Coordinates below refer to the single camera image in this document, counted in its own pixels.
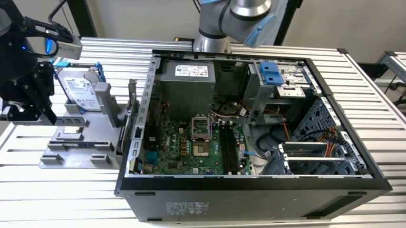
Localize black frame post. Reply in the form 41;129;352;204
65;0;97;38
274;0;304;46

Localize neighbouring slatted metal table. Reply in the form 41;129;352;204
374;50;406;84

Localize grey metal drive cage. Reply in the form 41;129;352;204
242;60;318;124

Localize grey power supply unit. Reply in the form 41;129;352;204
156;60;216;121

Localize grey disk bay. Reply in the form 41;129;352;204
263;140;366;176

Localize blue drive bay latch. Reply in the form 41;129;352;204
258;61;283;86

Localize wire locking lever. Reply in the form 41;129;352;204
206;115;214;141

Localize red yellow orange wires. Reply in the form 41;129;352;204
316;127;342;159

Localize grey parts rack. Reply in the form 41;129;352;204
37;82;124;170

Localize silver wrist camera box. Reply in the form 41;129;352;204
44;35;83;60

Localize round case speaker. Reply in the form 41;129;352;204
220;101;240;115

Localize small black side camera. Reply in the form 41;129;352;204
0;99;44;123

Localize metal socket cover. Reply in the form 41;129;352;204
191;114;212;141

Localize green motherboard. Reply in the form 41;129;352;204
140;118;254;176

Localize power supply wire bundle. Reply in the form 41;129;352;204
210;104;247;119

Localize blue disk carrier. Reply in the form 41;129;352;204
52;59;107;114

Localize CPU socket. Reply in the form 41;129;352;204
192;141;212;157

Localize black PC case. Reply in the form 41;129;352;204
113;48;394;223

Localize black RAM slot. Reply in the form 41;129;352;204
227;120;238;176
219;120;230;176
223;120;234;176

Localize graphics card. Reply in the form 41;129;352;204
115;79;140;156

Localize silver hard disk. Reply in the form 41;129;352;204
55;68;100;112

